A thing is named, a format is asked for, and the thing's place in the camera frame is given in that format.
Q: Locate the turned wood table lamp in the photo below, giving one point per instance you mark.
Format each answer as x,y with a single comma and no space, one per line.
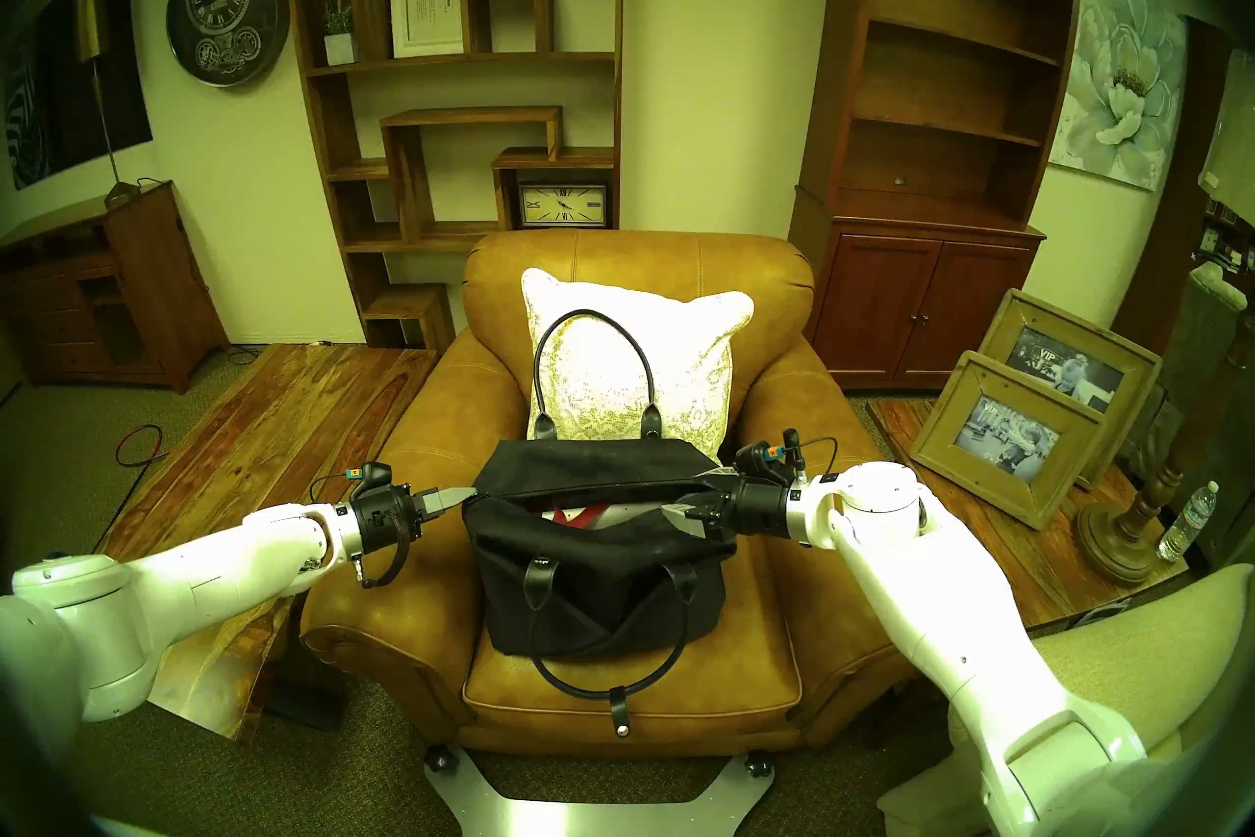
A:
1113,551

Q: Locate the black zipper handbag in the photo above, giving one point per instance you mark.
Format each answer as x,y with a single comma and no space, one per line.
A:
588,590

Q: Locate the cream patterned cushion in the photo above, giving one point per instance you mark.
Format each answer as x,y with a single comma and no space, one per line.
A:
598,374

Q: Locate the tan leather armchair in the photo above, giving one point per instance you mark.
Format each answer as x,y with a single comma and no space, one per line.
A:
422,570

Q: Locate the red and white cloth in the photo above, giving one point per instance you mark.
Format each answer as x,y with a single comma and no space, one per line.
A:
588,516

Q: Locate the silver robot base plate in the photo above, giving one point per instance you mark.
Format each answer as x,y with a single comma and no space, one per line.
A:
588,815

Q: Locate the beige fabric sofa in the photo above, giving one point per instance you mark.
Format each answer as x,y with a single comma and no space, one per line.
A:
1157,649

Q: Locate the black caster wheel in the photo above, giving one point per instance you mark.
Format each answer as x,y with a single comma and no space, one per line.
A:
438,759
757,763

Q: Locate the small potted plant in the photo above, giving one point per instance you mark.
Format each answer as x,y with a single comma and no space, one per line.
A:
340,48

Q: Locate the small rustic wood picture frame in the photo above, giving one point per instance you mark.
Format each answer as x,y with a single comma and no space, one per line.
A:
1010,438

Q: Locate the large rustic wood picture frame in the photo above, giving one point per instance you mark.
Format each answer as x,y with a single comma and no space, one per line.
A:
1069,364

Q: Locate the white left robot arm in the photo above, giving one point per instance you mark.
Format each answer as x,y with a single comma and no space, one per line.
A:
196,570

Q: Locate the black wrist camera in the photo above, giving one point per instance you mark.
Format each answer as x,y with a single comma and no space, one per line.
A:
760,457
376,477

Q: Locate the long rosewood coffee table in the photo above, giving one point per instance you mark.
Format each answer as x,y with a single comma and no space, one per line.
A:
275,413

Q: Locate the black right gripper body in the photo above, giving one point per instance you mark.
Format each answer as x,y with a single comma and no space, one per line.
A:
760,508

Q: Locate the square rosewood side table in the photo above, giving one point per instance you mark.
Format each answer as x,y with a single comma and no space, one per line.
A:
1029,560

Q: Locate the tall wooden hutch bookcase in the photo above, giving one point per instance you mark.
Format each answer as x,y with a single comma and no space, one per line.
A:
882,305

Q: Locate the round black wall clock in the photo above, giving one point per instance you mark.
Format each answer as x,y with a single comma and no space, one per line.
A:
227,14

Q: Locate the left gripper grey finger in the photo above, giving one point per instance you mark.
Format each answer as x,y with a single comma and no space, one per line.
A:
443,496
438,511

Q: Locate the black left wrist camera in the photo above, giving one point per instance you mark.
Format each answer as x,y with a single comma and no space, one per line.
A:
376,477

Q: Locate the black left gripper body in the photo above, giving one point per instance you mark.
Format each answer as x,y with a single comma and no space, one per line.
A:
387,521

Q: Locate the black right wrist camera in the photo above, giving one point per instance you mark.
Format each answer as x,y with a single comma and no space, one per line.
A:
760,457

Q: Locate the white flower painting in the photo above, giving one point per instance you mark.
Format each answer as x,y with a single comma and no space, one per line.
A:
1118,80

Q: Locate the rectangular mantel clock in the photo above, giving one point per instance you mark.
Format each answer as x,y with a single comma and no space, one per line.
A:
562,204

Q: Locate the dark zebra wall painting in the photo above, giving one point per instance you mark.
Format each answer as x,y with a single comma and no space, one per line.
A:
59,80

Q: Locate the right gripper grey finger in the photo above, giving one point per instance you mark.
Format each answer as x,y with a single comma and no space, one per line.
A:
698,518
721,480

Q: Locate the beige upholstered chair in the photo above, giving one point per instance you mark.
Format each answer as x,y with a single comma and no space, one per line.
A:
1191,355

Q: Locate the clear plastic water bottle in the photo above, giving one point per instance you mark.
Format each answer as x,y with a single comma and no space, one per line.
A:
1186,526

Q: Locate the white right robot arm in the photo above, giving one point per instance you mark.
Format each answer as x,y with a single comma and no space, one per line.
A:
931,609

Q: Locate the white framed certificate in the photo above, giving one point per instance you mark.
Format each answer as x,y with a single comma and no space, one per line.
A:
426,6

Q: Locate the dark red wood sideboard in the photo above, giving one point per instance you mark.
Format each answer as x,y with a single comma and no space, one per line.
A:
147,286

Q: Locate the asymmetric wooden bookshelf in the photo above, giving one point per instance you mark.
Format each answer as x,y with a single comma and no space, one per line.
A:
461,116

